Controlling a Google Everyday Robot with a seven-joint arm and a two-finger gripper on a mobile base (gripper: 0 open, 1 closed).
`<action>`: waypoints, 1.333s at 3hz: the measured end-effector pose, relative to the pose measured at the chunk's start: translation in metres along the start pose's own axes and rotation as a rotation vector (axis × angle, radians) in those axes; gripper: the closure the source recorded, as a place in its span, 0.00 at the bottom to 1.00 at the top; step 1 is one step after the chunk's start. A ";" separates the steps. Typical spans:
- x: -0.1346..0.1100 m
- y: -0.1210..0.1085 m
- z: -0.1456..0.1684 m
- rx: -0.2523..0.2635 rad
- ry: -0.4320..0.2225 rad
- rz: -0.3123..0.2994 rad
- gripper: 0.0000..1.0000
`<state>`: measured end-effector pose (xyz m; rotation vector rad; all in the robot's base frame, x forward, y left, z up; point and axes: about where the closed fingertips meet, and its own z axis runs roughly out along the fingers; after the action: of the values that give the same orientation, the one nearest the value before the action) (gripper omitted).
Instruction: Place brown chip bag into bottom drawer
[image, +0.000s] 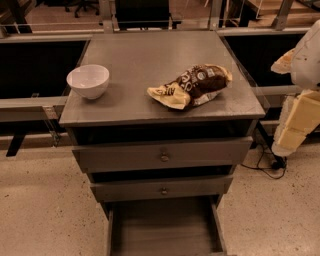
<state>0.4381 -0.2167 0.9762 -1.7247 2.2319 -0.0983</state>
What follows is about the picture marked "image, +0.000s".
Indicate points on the grey drawer cabinet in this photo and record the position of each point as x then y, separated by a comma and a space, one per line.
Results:
159, 174

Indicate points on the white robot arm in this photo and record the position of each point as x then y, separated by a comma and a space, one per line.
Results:
305, 66

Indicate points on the brown chip bag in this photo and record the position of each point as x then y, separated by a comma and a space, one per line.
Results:
195, 86

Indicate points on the white bowl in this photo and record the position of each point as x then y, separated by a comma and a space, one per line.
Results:
89, 81

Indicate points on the top drawer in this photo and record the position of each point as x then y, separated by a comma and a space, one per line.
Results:
162, 154

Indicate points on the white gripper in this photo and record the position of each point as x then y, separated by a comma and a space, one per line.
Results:
307, 65

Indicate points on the open bottom drawer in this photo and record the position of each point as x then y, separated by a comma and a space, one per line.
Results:
165, 227

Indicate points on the middle drawer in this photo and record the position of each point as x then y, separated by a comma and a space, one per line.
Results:
161, 188

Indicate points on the black office chair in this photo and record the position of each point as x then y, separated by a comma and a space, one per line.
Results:
82, 4

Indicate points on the metal railing frame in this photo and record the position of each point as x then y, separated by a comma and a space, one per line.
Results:
33, 65

